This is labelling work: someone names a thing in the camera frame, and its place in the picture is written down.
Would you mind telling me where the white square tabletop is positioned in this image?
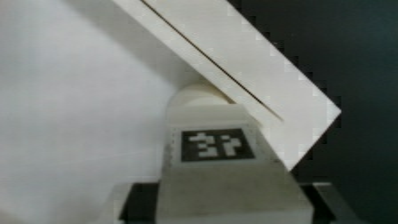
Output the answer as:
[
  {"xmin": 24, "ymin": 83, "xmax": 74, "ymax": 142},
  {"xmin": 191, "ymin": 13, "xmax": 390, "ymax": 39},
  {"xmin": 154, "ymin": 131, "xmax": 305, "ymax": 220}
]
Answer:
[{"xmin": 0, "ymin": 0, "xmax": 202, "ymax": 224}]

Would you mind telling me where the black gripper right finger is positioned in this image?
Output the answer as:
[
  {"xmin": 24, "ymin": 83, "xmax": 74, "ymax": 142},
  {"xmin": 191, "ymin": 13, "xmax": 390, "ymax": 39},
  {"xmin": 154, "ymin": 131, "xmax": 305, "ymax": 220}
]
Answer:
[{"xmin": 301, "ymin": 182, "xmax": 363, "ymax": 224}]

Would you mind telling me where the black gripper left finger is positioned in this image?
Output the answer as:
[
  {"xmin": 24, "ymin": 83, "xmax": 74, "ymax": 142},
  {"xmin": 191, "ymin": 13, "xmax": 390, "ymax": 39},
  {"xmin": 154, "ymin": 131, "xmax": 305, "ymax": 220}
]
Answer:
[{"xmin": 97, "ymin": 181, "xmax": 162, "ymax": 224}]

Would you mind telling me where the white L-shaped obstacle wall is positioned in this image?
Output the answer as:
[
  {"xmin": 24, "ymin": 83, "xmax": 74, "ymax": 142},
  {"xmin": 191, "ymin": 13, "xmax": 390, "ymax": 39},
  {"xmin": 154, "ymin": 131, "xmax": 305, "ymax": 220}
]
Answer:
[{"xmin": 145, "ymin": 0, "xmax": 342, "ymax": 167}]

